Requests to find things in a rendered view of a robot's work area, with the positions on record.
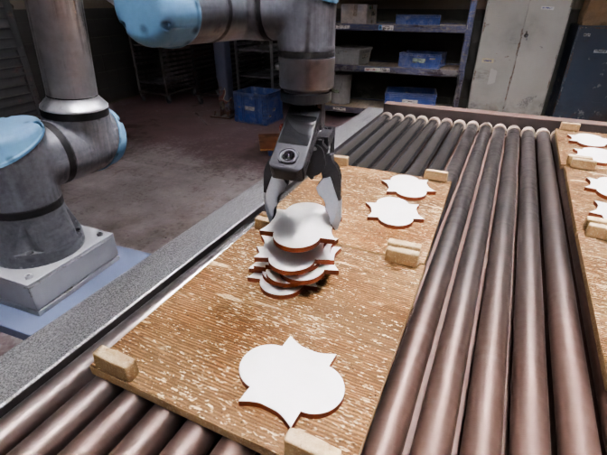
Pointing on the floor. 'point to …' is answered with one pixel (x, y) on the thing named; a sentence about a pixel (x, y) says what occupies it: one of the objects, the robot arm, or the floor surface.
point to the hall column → (224, 80)
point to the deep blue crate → (257, 106)
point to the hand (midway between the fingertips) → (302, 223)
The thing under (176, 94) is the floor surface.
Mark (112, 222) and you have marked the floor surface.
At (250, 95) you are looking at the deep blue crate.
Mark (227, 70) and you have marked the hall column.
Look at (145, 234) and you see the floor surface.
